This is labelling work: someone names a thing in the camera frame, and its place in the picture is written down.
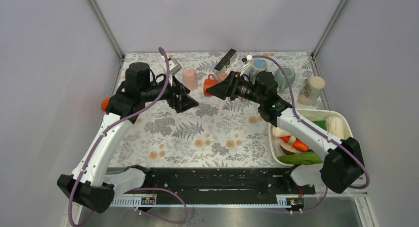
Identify green bok choy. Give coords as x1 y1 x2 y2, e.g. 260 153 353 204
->
313 120 327 131

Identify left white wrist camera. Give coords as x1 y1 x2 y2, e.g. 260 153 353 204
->
161 56 182 76

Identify green glazed mug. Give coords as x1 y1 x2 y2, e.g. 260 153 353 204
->
274 67 296 93

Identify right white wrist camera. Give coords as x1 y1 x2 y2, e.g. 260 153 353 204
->
240 54 253 76

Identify white slotted cable duct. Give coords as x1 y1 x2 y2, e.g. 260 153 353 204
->
110 194 302 208

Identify pink dotted mug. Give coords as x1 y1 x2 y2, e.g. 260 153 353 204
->
218 73 228 82

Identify brown mushroom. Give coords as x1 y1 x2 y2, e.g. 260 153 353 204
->
279 136 297 155

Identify white plastic basin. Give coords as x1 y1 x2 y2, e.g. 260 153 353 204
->
268 109 353 167

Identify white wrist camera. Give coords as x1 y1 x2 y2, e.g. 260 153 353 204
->
240 54 253 76
161 56 182 76

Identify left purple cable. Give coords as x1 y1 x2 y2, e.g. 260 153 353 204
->
68 47 189 227

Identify floral tablecloth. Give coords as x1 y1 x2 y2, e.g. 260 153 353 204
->
98 51 330 170

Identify white garlic bulb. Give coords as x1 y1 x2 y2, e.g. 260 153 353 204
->
271 126 292 138

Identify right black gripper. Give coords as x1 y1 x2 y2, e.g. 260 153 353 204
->
207 71 265 104

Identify cream painted mug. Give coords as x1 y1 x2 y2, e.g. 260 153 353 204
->
297 76 326 106

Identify light pink cup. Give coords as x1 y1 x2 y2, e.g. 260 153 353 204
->
182 68 198 91

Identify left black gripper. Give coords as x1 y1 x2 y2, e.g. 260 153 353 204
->
142 72 199 112

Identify yellow napa cabbage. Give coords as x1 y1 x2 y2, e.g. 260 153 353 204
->
325 116 344 138

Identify blue butterfly mug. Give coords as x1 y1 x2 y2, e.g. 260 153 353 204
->
248 58 268 83

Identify small orange mug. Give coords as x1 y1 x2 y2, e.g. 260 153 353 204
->
203 74 219 97

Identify green cucumber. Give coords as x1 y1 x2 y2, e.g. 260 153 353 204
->
278 152 323 165

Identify large orange mug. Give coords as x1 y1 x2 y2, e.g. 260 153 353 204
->
100 97 110 113

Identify orange carrot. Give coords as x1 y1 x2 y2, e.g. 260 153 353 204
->
293 139 309 152

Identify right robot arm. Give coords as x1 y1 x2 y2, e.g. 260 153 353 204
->
204 72 371 193

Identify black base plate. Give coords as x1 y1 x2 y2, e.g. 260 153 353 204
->
142 168 316 199

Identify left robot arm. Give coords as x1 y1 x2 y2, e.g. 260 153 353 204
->
57 62 199 213

